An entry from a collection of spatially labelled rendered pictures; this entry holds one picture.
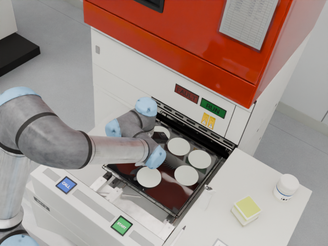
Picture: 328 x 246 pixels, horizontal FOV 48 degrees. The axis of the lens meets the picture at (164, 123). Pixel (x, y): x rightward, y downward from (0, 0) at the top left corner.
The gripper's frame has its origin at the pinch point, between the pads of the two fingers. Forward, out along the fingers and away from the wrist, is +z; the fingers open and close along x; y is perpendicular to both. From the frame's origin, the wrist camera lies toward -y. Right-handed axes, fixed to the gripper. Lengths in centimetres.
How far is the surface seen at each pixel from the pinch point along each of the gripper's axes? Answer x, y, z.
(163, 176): 8.4, -4.5, 1.4
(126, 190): 3.9, 9.3, 9.4
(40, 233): 8.6, 45.8, 9.4
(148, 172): 4.2, 0.1, 1.4
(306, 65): -62, -167, 40
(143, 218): 21.3, 10.0, 3.4
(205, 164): 9.7, -24.0, 1.5
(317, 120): -37, -180, 82
